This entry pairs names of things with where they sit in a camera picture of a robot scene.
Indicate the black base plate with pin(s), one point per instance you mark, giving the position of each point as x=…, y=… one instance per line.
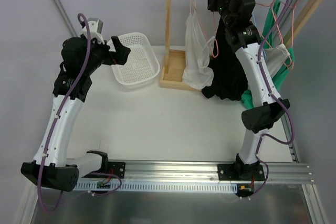
x=233, y=171
x=112, y=167

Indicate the aluminium mounting rail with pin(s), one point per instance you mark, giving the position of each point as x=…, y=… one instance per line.
x=203, y=172

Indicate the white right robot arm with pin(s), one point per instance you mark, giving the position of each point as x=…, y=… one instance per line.
x=268, y=106

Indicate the black tank top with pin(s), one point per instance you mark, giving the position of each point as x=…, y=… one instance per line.
x=229, y=81

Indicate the cream tank top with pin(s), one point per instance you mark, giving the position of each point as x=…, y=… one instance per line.
x=275, y=58

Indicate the white slotted cable duct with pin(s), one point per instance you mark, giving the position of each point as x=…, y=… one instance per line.
x=176, y=187

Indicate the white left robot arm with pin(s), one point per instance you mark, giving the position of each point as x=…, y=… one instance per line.
x=80, y=58

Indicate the green tank top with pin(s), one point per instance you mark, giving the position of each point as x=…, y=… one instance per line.
x=279, y=78

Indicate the wooden clothes rack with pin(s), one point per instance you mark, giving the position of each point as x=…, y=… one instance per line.
x=174, y=60

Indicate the pink wire hanger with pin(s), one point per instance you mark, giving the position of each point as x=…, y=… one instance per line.
x=207, y=24

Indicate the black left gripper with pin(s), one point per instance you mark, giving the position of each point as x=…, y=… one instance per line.
x=110, y=53

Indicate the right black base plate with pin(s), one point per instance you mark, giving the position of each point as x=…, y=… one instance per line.
x=233, y=171

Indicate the white tank top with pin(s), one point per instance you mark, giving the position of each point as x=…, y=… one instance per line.
x=198, y=48

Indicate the white perforated plastic basket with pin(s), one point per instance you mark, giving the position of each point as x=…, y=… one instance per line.
x=142, y=65

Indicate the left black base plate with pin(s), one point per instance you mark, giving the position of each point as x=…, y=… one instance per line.
x=112, y=167

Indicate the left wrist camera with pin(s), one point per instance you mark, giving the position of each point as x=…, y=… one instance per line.
x=95, y=28

